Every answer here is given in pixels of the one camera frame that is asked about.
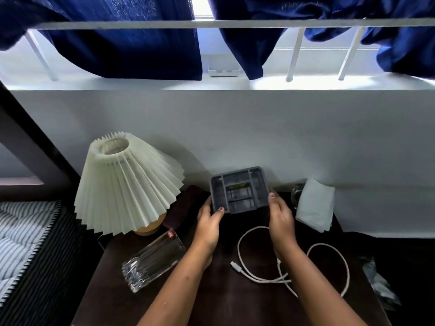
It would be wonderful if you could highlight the person's left hand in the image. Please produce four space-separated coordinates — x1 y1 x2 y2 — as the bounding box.
190 196 226 268

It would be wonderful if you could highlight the clear glass ashtray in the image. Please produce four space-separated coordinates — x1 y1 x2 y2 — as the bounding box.
290 183 306 210

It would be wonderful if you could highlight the blue curtain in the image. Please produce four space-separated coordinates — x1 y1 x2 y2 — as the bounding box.
206 0 290 81
0 0 203 81
282 0 435 78

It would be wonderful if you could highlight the dark maroon case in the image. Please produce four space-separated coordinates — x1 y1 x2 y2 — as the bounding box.
162 185 212 231

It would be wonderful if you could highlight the grey tissue box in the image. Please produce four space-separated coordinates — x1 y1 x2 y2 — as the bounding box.
209 166 271 215

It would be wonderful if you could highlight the person's left forearm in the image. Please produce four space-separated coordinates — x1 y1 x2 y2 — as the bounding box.
137 246 211 326

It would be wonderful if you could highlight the white window railing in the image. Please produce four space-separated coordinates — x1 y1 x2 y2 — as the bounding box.
24 17 435 82

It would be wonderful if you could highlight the person's right forearm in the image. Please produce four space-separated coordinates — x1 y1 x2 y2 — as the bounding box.
277 247 367 326

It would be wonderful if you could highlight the cream pleated table lamp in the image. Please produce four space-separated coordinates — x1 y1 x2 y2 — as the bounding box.
74 131 186 237

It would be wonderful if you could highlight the clear plastic bag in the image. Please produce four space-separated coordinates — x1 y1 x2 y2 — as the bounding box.
360 256 401 311

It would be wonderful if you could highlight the dark wooden bedside table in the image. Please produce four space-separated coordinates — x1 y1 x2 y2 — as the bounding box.
71 190 392 326

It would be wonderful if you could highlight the clear drinking glass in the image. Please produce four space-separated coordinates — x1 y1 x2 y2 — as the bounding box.
121 229 187 293

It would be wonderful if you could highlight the person's right hand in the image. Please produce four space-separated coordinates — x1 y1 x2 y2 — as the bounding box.
267 190 300 259

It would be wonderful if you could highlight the white tissue stack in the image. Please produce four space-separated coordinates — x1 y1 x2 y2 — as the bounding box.
295 178 336 233

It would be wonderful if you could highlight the striped mattress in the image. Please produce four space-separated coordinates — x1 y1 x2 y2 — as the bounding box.
0 200 84 326

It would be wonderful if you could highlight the dark wooden bed frame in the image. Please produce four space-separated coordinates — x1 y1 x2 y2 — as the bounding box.
0 81 81 202

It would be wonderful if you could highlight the white charging cable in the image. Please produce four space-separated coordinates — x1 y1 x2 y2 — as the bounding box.
230 226 351 298

